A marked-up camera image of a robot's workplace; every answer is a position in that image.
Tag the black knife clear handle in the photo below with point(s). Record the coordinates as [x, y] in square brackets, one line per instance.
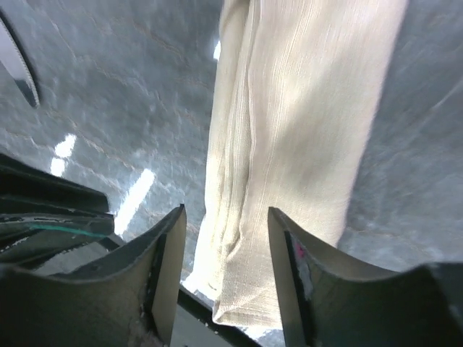
[16, 65]

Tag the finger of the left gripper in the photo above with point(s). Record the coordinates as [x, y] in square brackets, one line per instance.
[30, 239]
[25, 189]

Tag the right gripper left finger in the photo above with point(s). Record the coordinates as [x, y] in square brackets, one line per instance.
[128, 297]

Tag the beige cloth napkin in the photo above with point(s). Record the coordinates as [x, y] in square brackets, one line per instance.
[297, 86]

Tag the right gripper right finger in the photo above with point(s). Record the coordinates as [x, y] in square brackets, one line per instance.
[327, 297]

